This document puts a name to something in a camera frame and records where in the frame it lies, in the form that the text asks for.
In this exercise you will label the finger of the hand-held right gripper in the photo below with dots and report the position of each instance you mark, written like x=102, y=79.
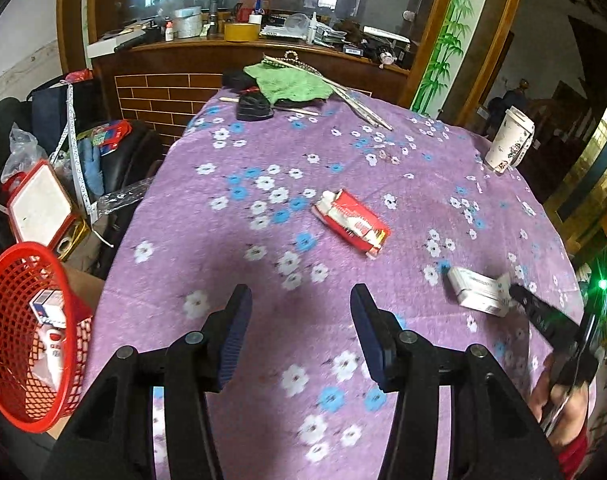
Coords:
x=538, y=312

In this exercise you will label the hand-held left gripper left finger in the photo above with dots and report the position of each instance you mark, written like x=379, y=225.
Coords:
x=233, y=345

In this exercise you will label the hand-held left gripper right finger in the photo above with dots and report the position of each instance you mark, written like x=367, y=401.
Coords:
x=371, y=340

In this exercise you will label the small white box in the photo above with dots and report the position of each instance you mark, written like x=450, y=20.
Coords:
x=478, y=292

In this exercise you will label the white plastic bottle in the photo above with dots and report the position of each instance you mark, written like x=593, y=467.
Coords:
x=53, y=355

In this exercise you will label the blue white medicine box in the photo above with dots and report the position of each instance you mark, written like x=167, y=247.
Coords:
x=48, y=307

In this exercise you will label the red plastic basket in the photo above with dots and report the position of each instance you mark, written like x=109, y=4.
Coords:
x=13, y=385

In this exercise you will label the person's right forearm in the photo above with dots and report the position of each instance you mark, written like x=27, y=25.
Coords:
x=573, y=457

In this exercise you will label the person's right hand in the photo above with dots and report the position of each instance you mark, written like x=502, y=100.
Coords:
x=573, y=420

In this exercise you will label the purple floral tablecloth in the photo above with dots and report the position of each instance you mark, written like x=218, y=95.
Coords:
x=293, y=310

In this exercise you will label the red cigarette pack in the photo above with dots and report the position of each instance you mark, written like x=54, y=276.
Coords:
x=353, y=222

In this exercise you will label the brown cardboard box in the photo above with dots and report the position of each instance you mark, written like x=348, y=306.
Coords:
x=85, y=290

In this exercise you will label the white lidded paper cup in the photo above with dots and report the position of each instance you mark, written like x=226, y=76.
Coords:
x=506, y=142

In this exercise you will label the clear plastic sleeve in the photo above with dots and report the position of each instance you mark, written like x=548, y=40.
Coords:
x=123, y=200

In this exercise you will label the black leather chair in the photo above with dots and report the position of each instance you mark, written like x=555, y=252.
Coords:
x=128, y=160

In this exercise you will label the blue cloth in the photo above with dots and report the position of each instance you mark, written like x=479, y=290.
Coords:
x=90, y=170

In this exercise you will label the white measuring tape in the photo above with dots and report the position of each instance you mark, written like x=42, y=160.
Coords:
x=78, y=170

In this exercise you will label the red box with white lid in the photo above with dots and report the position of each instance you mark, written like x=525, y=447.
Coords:
x=40, y=210

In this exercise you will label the black pouch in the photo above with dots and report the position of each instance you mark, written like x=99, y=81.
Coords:
x=253, y=107

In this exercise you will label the red blue packet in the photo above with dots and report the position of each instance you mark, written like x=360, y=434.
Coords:
x=110, y=135

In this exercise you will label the green cloth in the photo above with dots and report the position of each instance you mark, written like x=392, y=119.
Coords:
x=288, y=85

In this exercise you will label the wooden brick-pattern counter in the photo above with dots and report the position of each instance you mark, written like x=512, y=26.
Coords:
x=158, y=85

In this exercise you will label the bamboo painted pillar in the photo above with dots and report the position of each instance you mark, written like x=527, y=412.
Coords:
x=448, y=45

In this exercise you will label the crumpled clear bag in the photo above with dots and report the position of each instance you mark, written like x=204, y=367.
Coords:
x=20, y=152

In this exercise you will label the dark fabric bag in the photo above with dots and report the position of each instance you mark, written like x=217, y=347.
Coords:
x=48, y=110

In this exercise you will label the yellow tape roll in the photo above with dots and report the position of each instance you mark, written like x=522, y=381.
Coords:
x=241, y=32

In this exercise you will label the silver round tin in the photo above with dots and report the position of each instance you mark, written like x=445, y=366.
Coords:
x=188, y=22

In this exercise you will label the clear plastic container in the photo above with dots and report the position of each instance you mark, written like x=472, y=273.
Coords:
x=298, y=22

